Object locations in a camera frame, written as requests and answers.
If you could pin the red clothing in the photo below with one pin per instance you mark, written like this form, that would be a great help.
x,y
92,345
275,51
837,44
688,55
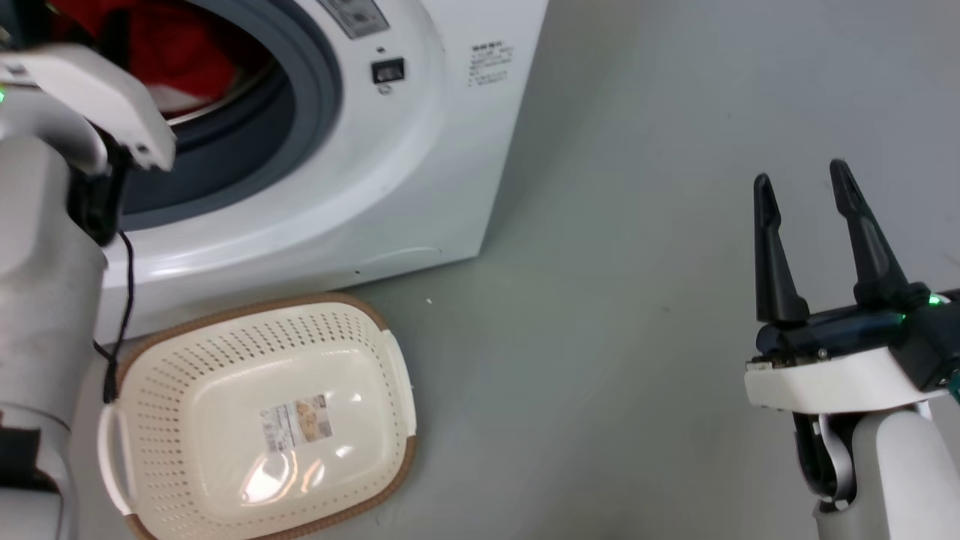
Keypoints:
x,y
180,52

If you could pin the black door latch socket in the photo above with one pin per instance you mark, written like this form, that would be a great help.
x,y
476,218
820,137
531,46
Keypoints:
x,y
388,71

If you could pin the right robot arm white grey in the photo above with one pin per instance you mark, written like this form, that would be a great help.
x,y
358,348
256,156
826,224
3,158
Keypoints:
x,y
892,472

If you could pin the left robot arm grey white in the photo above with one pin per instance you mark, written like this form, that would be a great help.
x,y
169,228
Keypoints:
x,y
41,300

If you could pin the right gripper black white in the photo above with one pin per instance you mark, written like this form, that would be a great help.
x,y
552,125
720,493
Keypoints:
x,y
847,360

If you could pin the white front-load washing machine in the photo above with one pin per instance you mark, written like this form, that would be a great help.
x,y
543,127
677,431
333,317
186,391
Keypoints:
x,y
390,187

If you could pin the cream perforated laundry basket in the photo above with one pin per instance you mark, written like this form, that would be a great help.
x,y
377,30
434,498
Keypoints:
x,y
225,420

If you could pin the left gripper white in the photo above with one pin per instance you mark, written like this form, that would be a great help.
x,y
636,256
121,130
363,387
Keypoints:
x,y
97,94

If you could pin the grey rating sticker on washer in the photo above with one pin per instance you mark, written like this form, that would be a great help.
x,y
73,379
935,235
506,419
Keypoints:
x,y
352,16

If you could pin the paper label sticker in basket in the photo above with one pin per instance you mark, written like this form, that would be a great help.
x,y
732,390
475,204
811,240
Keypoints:
x,y
296,424

